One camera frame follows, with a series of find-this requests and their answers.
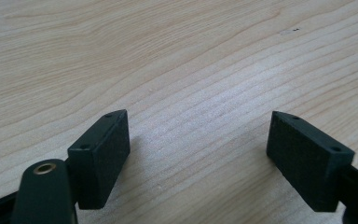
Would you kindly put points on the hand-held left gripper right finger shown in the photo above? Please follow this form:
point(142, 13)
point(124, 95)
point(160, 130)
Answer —
point(304, 161)

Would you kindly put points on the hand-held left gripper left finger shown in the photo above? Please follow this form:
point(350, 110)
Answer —
point(98, 161)

